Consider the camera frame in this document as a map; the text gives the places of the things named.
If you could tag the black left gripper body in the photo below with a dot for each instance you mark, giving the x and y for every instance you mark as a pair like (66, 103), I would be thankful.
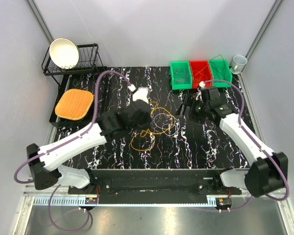
(144, 124)

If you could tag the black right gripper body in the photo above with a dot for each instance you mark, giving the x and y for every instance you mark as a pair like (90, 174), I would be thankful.
(198, 111)

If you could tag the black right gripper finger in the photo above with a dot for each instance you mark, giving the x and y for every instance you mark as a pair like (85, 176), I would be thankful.
(187, 100)
(181, 110)

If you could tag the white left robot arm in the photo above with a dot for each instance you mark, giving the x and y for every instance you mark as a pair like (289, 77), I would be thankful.
(47, 167)

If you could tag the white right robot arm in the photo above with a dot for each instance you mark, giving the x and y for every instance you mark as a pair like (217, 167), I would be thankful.
(268, 170)

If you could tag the left green plastic bin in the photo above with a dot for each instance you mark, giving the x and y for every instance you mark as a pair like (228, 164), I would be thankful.
(181, 77)

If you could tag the green plastic bin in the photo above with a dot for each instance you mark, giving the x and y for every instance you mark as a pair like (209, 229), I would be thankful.
(220, 71)
(181, 77)

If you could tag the black marble pattern mat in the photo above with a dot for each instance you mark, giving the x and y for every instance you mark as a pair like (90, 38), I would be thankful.
(187, 145)

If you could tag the red plastic bin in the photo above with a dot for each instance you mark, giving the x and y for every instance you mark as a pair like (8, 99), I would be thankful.
(200, 71)

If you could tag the right green plastic bin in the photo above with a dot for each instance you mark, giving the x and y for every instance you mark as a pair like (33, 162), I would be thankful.
(220, 71)

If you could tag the light blue mug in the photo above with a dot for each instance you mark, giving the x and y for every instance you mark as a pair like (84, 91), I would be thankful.
(238, 63)

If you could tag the orange woven basket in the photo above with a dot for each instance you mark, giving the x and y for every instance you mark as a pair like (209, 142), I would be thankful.
(74, 104)

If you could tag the white bowl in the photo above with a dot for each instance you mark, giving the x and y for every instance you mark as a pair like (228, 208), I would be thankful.
(64, 53)

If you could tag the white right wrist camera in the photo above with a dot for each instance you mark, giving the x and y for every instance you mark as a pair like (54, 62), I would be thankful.
(201, 92)

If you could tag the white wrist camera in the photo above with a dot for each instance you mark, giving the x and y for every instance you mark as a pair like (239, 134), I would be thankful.
(201, 92)
(140, 93)

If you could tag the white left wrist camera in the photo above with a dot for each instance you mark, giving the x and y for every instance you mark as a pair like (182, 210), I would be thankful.
(140, 93)

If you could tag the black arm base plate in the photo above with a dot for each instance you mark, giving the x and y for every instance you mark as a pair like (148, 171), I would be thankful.
(185, 187)

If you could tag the black wire dish rack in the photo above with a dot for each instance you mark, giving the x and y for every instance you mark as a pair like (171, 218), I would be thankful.
(83, 76)

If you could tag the white slotted cable duct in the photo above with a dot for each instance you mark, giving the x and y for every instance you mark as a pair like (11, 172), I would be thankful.
(65, 201)

